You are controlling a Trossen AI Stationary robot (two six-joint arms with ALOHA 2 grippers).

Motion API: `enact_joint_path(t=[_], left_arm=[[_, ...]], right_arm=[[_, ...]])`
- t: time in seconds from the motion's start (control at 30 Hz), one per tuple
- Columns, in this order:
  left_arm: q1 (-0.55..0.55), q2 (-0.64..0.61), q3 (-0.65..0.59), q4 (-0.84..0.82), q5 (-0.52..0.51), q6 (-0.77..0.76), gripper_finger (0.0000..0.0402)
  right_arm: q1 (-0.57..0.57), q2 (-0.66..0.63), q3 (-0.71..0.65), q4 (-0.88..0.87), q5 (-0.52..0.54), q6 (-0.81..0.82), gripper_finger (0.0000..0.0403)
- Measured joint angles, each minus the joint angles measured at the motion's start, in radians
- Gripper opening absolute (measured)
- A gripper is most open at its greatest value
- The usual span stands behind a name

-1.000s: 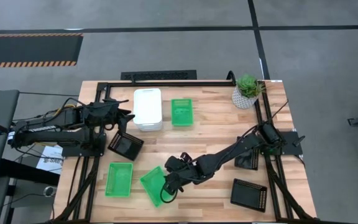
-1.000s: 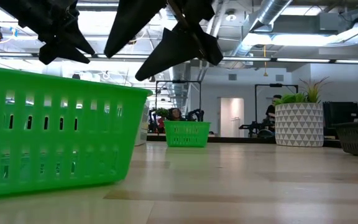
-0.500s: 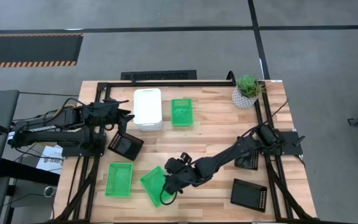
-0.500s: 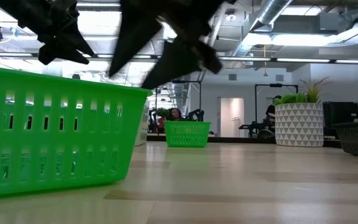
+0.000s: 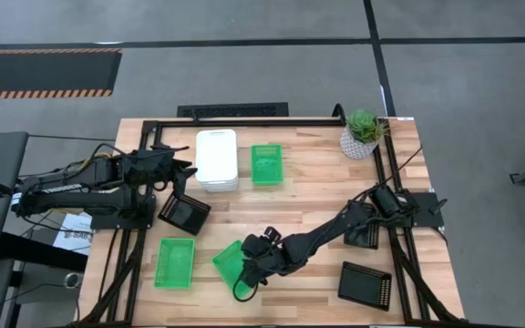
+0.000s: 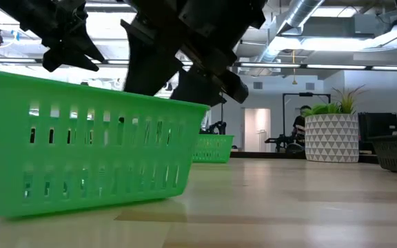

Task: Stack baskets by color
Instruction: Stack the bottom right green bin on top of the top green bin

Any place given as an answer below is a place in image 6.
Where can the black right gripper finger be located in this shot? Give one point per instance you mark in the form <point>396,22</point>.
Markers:
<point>150,65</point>
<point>198,87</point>

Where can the long ceiling light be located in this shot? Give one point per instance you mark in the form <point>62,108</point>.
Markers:
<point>336,66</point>
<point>270,65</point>
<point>395,68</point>

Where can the person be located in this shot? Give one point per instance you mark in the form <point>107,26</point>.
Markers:
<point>300,125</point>

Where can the silver ventilation duct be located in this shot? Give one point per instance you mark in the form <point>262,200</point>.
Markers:
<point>298,13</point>

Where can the black metal frame stand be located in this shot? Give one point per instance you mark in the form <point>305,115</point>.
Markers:
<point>283,120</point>

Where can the black equipment box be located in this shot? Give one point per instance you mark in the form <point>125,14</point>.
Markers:
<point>379,125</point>

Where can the green plastic basket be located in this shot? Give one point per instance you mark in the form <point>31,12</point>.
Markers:
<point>81,103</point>
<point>215,149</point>

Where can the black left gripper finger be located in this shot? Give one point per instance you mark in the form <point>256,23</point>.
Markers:
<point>88,50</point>
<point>67,56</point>

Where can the black aluminium table frame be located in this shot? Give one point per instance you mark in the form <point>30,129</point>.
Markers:
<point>267,155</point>

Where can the black background robot arm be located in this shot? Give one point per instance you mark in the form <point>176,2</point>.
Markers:
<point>279,140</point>
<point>215,128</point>

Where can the green plant in patterned pot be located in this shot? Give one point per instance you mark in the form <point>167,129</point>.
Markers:
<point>332,137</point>

